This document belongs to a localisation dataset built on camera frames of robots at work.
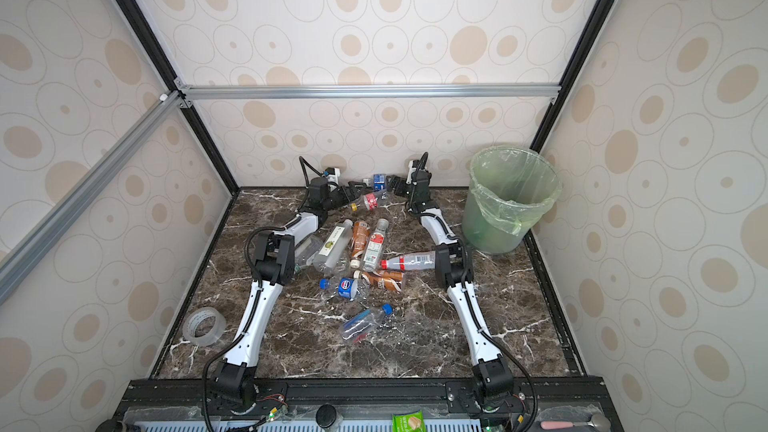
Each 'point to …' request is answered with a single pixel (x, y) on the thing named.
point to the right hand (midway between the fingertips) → (396, 175)
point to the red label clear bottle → (370, 201)
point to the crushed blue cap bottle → (363, 323)
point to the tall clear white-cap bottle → (335, 248)
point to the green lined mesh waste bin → (509, 189)
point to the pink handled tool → (599, 422)
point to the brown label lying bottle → (390, 280)
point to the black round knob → (326, 415)
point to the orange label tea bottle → (360, 242)
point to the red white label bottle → (374, 249)
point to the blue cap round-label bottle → (352, 288)
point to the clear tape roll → (204, 326)
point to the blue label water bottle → (379, 182)
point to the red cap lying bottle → (411, 262)
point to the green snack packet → (413, 421)
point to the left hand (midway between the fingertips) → (366, 179)
